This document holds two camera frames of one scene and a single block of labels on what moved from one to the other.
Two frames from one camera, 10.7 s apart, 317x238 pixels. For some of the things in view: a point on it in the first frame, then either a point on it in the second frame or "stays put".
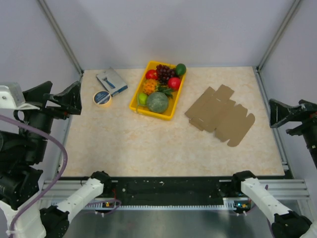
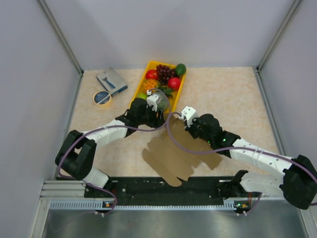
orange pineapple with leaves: x=150 y=86 stays put
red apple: x=174 y=83 stays put
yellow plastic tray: x=167 y=114 stays put
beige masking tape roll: x=102 y=98 stays put
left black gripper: x=71 y=99 to x=157 y=121
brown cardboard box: x=214 y=111 to x=174 y=163
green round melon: x=157 y=102 stays put
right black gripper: x=307 y=112 to x=194 y=121
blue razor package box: x=112 y=83 stays put
